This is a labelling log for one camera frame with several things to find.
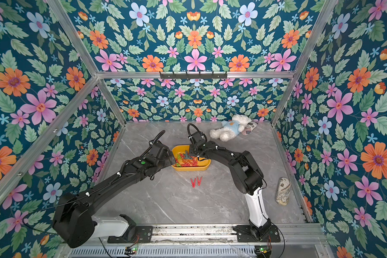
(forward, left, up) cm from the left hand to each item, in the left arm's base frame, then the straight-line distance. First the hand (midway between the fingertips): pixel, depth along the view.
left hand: (170, 158), depth 85 cm
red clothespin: (-9, -11, -14) cm, 20 cm away
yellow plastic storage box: (+1, -17, -12) cm, 21 cm away
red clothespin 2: (-9, -15, -14) cm, 22 cm away
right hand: (+10, -12, -8) cm, 17 cm away
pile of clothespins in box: (+6, -7, -12) cm, 15 cm away
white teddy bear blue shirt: (+24, -38, -6) cm, 46 cm away
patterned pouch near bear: (+30, -54, -11) cm, 63 cm away
